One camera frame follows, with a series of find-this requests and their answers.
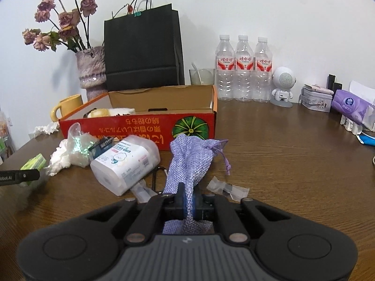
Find green packet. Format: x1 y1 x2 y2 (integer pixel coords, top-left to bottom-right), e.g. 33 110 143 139
20 154 47 187

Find dried rose bouquet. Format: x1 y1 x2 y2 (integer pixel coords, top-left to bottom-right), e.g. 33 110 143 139
22 0 99 54

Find yellow mug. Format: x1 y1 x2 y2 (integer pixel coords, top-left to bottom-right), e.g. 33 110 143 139
50 94 84 123

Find printed tin box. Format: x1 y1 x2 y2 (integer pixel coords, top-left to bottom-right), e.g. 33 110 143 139
300 84 335 113

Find clear spoon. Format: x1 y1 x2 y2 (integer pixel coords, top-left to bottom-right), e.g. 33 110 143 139
191 62 205 84

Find white tissue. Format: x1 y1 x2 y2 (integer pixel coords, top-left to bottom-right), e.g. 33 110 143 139
44 139 74 177

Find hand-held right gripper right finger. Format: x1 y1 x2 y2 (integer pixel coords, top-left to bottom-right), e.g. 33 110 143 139
192 193 290 244

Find small crumpled tissue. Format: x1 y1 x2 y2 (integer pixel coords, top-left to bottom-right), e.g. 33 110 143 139
33 122 60 137

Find white blister pack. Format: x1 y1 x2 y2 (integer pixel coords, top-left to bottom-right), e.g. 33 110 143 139
340 114 364 136

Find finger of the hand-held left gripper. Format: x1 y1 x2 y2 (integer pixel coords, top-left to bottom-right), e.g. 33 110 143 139
14 170 40 184

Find orange cardboard box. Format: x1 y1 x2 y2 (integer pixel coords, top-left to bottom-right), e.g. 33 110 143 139
58 85 219 153

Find dark blue snack packet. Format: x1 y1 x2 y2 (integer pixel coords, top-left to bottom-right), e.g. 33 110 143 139
89 139 115 159

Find purple drawstring pouch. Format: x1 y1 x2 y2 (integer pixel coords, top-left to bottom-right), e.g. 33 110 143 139
162 134 232 235

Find metal carabiner clip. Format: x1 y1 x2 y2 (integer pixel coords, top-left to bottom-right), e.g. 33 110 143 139
152 166 168 194

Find black paper bag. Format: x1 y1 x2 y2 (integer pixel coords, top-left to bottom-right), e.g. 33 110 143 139
103 0 186 92

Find clear water bottle red label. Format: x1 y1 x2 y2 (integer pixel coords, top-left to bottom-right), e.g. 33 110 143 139
252 37 274 103
234 35 255 102
215 34 236 101

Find clear plastic wrapper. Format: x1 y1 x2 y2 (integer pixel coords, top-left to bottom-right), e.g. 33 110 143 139
130 181 158 203
206 176 250 202

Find purple ceramic vase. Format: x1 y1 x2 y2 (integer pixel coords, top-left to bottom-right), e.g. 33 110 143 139
75 46 106 102

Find snack bags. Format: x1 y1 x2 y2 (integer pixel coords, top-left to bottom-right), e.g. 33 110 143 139
0 105 16 165

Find clear cotton buds box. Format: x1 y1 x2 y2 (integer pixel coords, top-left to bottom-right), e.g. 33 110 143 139
90 135 161 196

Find purple tissue pack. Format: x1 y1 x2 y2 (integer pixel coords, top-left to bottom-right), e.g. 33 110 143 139
331 89 375 132

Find white robot figure speaker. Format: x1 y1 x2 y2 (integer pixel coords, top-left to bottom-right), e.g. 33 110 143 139
270 66 298 108

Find blue and white packet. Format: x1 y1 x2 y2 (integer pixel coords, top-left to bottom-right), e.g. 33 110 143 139
357 131 375 147

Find clear plastic bag green contents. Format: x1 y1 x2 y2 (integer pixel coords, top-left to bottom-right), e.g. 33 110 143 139
67 123 99 168

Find glass cup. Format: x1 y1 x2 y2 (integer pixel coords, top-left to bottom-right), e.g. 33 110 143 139
189 68 216 86

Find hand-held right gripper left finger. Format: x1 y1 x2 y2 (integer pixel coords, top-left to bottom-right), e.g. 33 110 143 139
85 183 190 244

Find black rectangular object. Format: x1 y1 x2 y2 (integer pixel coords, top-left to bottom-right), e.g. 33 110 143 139
328 74 343 92

